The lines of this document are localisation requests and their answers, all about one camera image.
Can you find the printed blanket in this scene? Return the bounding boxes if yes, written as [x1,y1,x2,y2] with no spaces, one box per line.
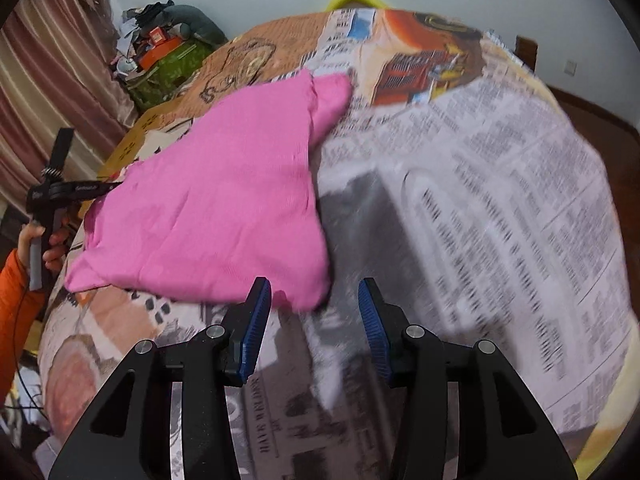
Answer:
[35,7,638,480]

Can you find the green printed storage bag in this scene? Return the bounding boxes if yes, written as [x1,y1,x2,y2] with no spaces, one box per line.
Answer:
[125,40,221,113]

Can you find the person's left forearm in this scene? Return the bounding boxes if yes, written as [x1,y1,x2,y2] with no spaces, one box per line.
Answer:
[0,247,49,411]

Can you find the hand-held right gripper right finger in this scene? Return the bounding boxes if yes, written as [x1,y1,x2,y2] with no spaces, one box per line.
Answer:
[357,277,578,480]

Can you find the grey plush toy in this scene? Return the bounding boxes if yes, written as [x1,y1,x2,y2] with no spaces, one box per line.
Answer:
[162,4,228,43]

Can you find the pink buttoned shirt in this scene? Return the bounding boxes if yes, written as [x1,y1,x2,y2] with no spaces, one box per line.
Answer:
[64,69,353,311]

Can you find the person's left hand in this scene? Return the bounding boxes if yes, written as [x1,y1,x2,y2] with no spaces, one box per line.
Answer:
[17,225,69,274]

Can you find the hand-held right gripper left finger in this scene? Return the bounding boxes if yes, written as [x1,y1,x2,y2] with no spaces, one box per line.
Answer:
[47,276,273,480]

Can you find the wooden bed post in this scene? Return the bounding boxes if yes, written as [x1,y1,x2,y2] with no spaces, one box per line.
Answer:
[515,35,539,77]

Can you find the orange flat box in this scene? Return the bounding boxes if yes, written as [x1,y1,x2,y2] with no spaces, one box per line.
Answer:
[137,39,184,72]

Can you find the striped brown curtain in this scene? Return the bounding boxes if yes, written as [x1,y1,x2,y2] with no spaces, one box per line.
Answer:
[0,0,141,211]

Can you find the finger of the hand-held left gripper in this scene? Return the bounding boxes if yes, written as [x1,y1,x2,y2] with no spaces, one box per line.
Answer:
[65,180,124,202]

